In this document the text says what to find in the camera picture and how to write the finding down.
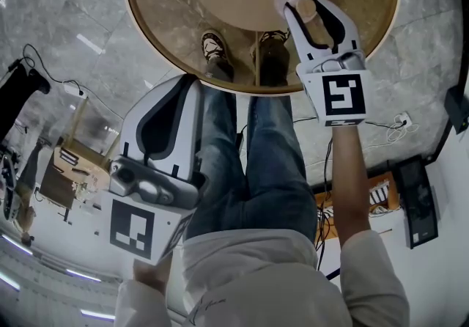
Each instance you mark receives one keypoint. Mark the person's light grey sweatshirt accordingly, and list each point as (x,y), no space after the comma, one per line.
(256,281)

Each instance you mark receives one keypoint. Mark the black flat electronic device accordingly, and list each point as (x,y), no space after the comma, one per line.
(417,201)

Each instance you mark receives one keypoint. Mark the white power strip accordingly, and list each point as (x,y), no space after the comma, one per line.
(75,90)
(405,119)

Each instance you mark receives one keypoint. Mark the orange sofa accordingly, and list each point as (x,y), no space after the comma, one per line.
(393,190)

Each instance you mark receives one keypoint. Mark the person's right forearm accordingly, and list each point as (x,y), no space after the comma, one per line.
(350,190)

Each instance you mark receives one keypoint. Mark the person's left shoe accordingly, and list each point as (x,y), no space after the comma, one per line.
(216,50)

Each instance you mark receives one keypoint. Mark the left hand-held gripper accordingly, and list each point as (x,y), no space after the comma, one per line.
(132,226)

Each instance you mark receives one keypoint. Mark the person's blue jeans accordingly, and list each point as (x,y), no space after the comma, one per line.
(275,171)

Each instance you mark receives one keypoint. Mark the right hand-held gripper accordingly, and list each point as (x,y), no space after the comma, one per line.
(344,98)

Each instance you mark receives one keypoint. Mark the person's shoe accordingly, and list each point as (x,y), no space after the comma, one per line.
(273,58)
(216,50)

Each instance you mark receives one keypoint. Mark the person's left forearm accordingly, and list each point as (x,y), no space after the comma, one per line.
(150,276)

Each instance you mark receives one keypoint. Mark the person's right shoe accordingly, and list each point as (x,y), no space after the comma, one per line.
(273,58)

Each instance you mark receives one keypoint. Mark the black box device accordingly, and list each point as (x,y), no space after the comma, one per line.
(458,107)

